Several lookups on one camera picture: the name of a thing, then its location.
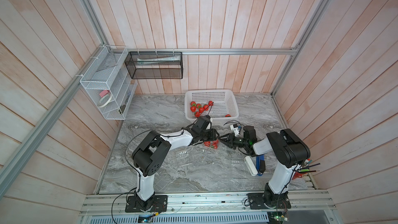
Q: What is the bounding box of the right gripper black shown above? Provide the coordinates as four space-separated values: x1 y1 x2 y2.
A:
219 133 248 149

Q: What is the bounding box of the clear plastic clamshell container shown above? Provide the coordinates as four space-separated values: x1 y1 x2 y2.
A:
203 140 219 149

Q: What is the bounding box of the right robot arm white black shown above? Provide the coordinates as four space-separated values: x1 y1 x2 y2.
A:
218 125 311 210

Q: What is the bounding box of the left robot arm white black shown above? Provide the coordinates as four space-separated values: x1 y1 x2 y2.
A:
132 115 218 202

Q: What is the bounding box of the white perforated plastic basket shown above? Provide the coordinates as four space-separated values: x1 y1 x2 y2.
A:
184 89 239 123

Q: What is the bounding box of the blue object on table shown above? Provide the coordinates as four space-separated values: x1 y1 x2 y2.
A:
256 155 266 176

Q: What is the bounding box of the red pen cup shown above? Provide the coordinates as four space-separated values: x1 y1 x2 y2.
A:
293 159 320 179

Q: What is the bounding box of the roll of tape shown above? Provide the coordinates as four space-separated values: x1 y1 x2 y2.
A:
97 92 113 108

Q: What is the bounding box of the pink note pad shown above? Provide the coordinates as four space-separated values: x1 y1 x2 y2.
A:
98 90 109 98

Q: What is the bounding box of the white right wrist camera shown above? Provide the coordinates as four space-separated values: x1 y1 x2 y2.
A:
230 123 241 136

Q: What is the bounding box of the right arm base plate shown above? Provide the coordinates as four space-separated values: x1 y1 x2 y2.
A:
247 191 291 209

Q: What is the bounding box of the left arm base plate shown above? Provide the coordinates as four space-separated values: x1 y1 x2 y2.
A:
125 195 168 213

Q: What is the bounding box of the black mesh wall basket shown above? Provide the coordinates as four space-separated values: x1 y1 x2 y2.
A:
124 51 183 79

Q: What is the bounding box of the white wire wall shelf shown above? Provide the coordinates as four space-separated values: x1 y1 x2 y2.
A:
80 46 137 120

